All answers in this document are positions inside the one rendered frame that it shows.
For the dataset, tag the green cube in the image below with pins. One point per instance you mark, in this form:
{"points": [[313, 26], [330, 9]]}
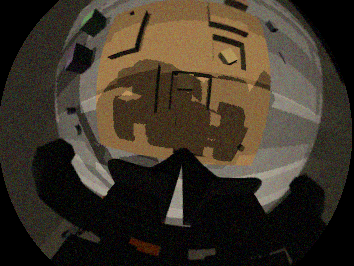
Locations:
{"points": [[93, 23]]}

